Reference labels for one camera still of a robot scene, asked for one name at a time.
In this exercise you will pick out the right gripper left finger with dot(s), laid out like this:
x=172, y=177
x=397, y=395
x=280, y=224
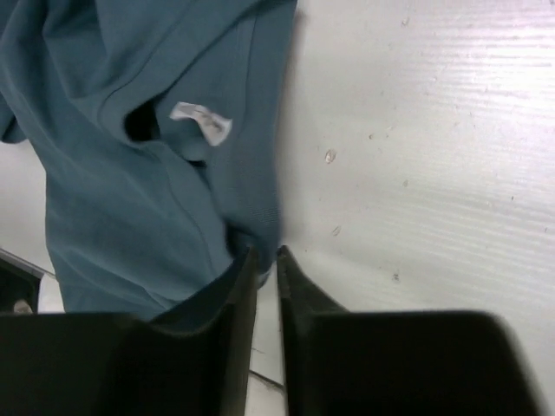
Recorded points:
x=192, y=360

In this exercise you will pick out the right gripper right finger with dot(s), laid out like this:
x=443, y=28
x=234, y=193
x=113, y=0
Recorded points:
x=339, y=362

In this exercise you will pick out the blue grey t shirt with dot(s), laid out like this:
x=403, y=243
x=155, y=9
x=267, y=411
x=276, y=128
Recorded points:
x=155, y=124

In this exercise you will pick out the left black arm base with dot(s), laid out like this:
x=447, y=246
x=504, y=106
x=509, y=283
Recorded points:
x=20, y=286

